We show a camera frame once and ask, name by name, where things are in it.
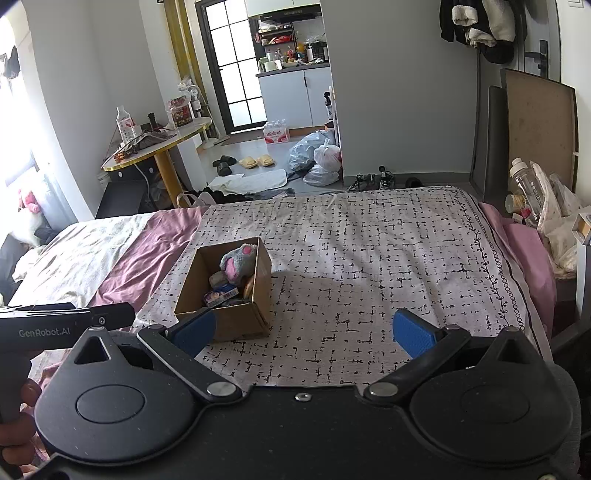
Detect red snack jar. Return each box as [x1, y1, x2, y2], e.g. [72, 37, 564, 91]
[166, 95, 195, 129]

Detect round table with gold edge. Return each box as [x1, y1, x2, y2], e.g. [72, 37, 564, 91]
[102, 117, 213, 208]

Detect dark grey board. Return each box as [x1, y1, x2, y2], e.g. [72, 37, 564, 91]
[470, 85, 509, 200]

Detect hanging clothes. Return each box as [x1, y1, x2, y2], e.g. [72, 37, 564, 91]
[438, 0, 517, 64]

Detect pack of water bottles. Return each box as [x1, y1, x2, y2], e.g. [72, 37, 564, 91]
[263, 120, 291, 144]

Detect kitchen shelf with groceries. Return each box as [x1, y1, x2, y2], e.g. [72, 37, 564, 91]
[255, 11, 329, 72]

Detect black low cabinet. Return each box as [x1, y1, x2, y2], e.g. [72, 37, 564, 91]
[95, 179, 155, 220]

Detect brown cardboard box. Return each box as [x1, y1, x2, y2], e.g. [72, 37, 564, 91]
[174, 236, 273, 343]

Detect clear plastic bag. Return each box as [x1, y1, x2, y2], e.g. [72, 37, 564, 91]
[303, 165, 341, 187]

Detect brown wooden board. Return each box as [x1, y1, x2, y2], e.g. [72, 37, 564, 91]
[503, 68, 579, 206]

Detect black clothes heap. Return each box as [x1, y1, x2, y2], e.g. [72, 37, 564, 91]
[187, 185, 296, 205]

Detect black and white printed blanket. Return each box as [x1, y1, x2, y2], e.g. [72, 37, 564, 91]
[136, 186, 541, 389]

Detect cream quilt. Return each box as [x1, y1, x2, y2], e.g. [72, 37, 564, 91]
[11, 212, 155, 308]

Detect water bottle with red label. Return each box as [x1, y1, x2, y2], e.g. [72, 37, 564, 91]
[116, 106, 134, 144]

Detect clear plastic bottle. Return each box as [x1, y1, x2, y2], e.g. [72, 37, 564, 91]
[510, 158, 546, 228]

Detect blue tissue packet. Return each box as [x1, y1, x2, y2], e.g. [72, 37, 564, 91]
[205, 283, 239, 308]

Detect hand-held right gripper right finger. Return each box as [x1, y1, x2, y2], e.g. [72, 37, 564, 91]
[363, 308, 551, 403]

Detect crumpled white shopping bag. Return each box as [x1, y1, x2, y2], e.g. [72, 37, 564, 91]
[530, 161, 586, 278]

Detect grey plush mouse toy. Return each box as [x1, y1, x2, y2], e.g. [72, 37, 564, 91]
[219, 243, 258, 282]

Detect white kitchen cabinet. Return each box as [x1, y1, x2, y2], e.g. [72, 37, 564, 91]
[256, 67, 333, 131]

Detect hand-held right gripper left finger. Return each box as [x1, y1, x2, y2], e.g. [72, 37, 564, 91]
[69, 306, 244, 403]

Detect grey plastic bag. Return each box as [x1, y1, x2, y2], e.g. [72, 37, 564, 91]
[288, 130, 337, 174]

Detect white floor mat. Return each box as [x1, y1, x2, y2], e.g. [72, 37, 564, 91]
[205, 169, 288, 195]

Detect pair of dark sneakers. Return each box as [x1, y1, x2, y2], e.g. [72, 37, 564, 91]
[347, 166, 396, 192]

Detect pink plush toy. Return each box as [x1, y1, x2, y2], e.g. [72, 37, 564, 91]
[17, 187, 40, 215]

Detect person's left hand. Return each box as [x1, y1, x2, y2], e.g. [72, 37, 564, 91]
[0, 377, 49, 472]

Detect white plastic bag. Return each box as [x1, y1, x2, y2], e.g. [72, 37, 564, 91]
[314, 138, 343, 172]

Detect black framed glass door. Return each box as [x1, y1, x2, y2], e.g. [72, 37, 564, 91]
[195, 0, 267, 134]

